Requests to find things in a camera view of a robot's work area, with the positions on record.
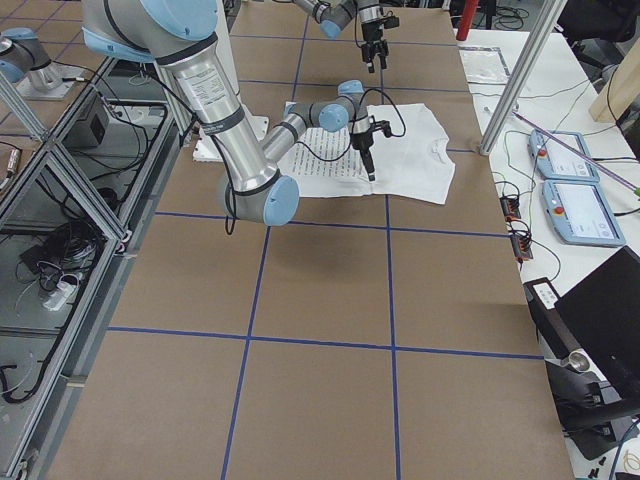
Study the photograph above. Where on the lower blue teach pendant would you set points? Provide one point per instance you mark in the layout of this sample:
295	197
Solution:
580	214

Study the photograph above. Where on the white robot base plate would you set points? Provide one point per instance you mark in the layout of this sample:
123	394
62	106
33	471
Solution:
205	150

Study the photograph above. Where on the white power strip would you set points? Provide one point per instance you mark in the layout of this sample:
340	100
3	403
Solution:
61	294

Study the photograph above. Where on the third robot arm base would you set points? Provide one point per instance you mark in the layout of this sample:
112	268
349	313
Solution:
27	65

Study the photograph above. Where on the red fire extinguisher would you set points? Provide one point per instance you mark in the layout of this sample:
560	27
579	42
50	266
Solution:
466	20

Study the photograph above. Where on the grey aluminium frame post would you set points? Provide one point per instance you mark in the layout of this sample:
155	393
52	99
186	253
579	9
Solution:
536	40

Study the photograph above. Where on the black laptop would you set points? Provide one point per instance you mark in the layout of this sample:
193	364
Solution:
602	313

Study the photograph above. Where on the wooden post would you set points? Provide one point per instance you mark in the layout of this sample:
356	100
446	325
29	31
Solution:
621	90

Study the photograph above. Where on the upper orange black adapter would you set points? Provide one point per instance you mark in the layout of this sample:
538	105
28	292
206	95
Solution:
510	208

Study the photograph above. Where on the black camera stand mount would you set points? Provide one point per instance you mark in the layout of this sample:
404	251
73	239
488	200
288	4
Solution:
593	413

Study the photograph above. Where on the clear plastic document bag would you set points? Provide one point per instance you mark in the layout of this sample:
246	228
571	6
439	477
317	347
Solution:
484	65

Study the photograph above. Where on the grey control box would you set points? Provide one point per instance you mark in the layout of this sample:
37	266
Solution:
89	129

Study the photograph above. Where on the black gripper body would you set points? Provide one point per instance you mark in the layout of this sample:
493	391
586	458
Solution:
371	34
361	140

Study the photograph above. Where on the white long-sleeve printed shirt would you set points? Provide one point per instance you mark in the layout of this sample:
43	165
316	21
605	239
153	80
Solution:
412	163

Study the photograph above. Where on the upper blue teach pendant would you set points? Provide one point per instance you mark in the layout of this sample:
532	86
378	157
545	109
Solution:
556	162

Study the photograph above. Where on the blue teach pendant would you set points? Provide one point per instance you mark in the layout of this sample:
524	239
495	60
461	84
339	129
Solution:
580	214
556	162

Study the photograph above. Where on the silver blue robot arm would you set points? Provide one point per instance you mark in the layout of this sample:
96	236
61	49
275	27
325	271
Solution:
333	19
180	36

